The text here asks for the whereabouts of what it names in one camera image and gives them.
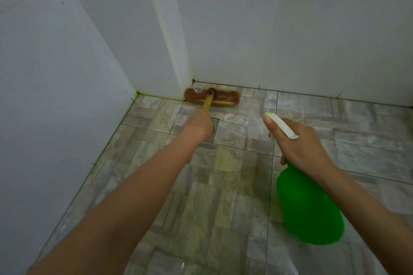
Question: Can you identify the person's right hand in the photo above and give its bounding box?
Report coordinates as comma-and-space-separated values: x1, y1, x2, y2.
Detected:
263, 116, 336, 180

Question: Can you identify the person's left hand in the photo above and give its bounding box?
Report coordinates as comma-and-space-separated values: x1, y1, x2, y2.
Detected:
182, 107, 215, 143

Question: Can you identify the wooden floor scrub brush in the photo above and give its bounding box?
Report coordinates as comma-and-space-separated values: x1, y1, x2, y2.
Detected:
184, 87, 240, 113

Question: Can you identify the green spray bottle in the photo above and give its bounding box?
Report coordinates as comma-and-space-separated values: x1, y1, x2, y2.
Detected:
264, 111, 345, 246

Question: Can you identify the person's left forearm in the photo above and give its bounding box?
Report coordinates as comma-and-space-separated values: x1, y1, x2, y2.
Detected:
24, 131, 207, 275

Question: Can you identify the person's right forearm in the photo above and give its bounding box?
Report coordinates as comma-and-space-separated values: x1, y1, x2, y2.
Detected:
318, 163, 413, 275

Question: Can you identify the metal floor drain cover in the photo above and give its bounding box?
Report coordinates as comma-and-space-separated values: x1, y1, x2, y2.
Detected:
203, 118, 220, 144

